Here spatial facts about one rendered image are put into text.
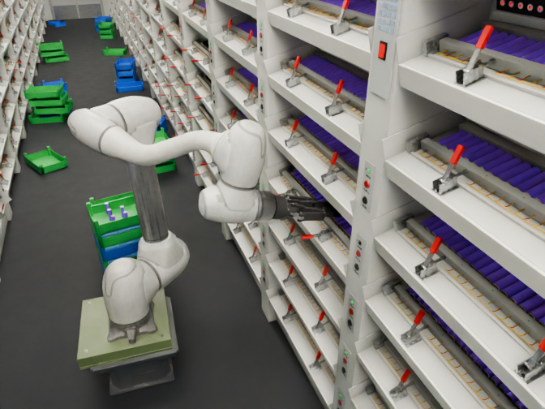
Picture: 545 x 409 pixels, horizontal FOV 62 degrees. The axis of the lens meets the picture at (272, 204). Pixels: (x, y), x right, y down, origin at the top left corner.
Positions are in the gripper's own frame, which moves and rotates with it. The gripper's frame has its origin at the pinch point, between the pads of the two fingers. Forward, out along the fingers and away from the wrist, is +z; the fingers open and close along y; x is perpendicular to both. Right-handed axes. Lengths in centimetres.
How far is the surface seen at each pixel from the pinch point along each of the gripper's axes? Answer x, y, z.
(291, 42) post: -42, 37, -9
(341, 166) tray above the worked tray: -16.2, -4.3, -3.8
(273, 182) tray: 8.1, 34.7, -2.8
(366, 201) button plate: -17.7, -28.7, -11.6
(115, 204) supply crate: 63, 112, -48
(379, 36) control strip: -53, -26, -21
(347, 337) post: 27.6, -27.1, 1.1
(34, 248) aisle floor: 109, 140, -85
